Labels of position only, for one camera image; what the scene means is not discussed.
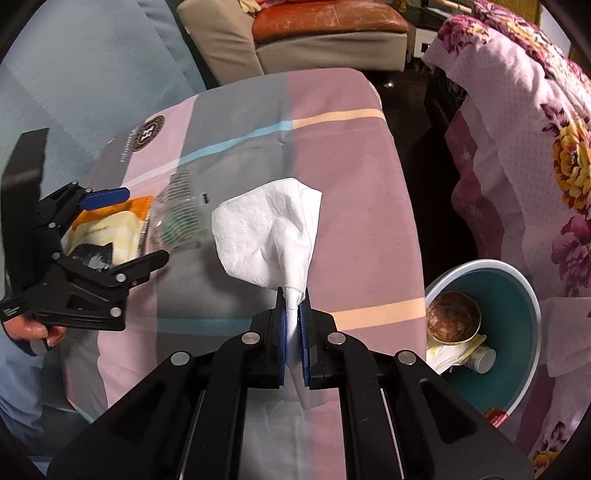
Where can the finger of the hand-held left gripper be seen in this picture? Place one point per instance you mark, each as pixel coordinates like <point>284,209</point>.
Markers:
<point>92,290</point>
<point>106,196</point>

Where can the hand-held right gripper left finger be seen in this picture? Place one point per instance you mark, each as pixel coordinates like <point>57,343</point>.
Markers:
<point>280,341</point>

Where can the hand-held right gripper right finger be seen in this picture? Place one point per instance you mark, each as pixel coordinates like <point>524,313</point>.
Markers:
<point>304,344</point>

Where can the yellow white snack packet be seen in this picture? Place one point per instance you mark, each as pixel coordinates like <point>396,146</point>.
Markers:
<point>117,230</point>

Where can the white paper tissue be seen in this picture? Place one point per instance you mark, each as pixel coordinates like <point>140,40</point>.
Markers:
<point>263,230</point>

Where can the teal round bin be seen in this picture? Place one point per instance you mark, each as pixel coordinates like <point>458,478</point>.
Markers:
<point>512,332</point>

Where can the person's left forearm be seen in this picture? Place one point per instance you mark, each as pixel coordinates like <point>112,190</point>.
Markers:
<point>23,397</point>

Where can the person's left hand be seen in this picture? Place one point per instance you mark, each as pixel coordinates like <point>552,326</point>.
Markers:
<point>37,332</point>

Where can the clear plastic wrapper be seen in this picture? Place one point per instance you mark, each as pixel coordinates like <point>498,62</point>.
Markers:
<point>184,212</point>

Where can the light blue sofa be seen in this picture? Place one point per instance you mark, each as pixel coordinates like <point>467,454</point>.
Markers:
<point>92,74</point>

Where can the crumpled white yellow wrapper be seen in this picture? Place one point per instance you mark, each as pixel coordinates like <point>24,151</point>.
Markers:
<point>445,355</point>

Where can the brown round bowl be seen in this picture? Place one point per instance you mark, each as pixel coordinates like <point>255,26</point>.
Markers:
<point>452,318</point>

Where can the pink grey striped tablecloth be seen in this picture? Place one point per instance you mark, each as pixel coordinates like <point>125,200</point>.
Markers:
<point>332,184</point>

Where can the pale yellow cloth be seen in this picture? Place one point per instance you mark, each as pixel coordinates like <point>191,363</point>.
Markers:
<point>251,4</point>

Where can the beige sofa with orange cushions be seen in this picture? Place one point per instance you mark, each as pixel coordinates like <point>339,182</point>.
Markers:
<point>323,41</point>

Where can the pink floral blanket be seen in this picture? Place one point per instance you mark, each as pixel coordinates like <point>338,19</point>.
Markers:
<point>521,138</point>

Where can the white cabinet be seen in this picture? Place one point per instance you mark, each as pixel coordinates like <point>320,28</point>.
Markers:
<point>424,41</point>

